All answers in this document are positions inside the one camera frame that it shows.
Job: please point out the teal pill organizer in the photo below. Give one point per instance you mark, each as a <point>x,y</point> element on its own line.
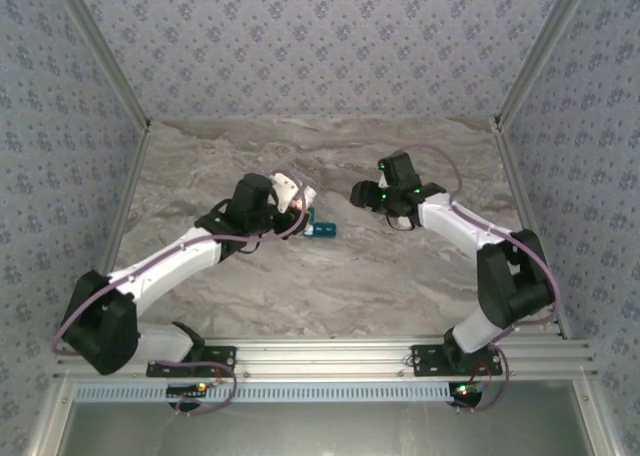
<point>325,230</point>

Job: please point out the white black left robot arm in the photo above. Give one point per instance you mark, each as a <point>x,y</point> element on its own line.
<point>165,261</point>

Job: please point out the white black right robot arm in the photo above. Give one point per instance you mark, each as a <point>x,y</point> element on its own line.
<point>450,216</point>

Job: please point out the grey metal sheet panel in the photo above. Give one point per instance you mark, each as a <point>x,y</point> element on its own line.
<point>320,431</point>

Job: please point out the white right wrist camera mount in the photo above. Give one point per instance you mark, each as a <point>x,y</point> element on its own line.
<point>381,179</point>

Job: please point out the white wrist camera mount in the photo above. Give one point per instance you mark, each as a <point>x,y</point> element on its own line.
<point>285,188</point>
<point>381,179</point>

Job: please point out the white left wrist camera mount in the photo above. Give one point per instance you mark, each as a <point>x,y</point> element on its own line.
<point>285,188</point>

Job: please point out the aluminium table side rail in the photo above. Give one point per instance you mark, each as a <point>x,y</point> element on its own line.
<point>516,176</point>
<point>125,201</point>

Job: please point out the aluminium front rail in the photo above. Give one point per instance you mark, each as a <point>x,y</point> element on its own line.
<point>320,358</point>

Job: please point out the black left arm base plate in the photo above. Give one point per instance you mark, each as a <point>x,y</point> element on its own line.
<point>225,353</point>

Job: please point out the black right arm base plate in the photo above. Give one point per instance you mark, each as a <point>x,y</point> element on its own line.
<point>425,358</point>

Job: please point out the aluminium rear frame post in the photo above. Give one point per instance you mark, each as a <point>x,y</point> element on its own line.
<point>107,51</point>
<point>539,51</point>

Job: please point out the aluminium frame post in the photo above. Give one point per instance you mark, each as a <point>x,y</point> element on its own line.
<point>107,51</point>
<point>539,51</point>
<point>50,421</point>
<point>595,421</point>

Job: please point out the aluminium lower frame post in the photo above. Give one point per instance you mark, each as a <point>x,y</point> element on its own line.
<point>595,421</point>
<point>50,421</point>

